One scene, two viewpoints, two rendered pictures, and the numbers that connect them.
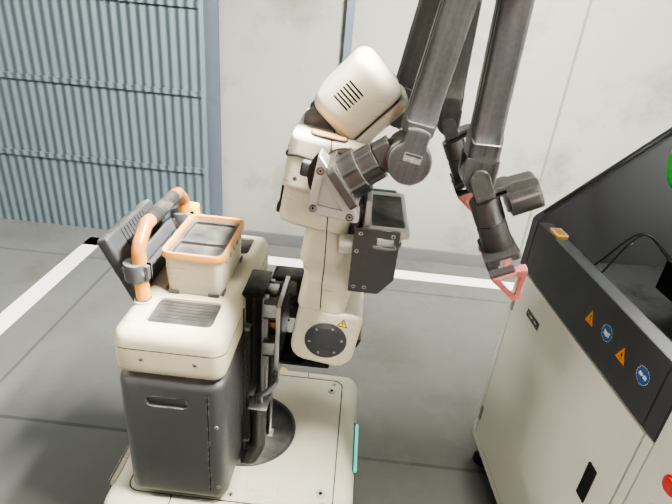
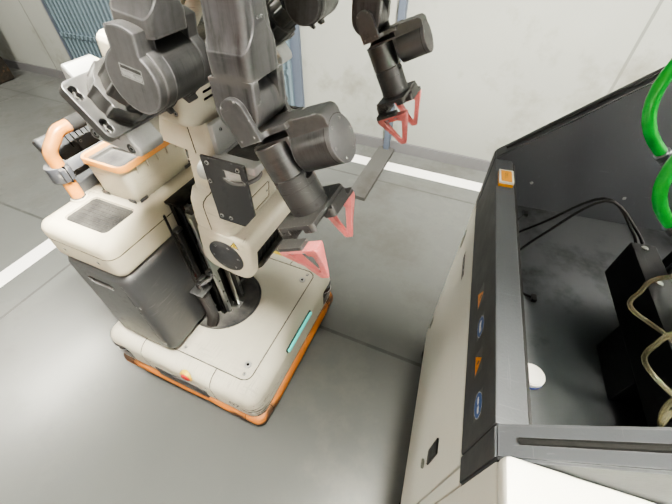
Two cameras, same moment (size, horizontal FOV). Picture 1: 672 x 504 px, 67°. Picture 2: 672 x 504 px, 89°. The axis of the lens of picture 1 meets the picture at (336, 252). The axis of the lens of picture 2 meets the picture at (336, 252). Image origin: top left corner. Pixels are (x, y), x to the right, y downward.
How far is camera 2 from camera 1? 74 cm
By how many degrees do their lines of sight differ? 26
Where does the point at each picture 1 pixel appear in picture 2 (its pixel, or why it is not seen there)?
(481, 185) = (236, 122)
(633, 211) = (636, 157)
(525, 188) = (310, 131)
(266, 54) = not seen: outside the picture
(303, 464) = (248, 337)
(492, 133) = (226, 30)
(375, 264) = (232, 197)
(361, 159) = (101, 71)
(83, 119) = not seen: hidden behind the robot
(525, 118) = (608, 17)
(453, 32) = not seen: outside the picture
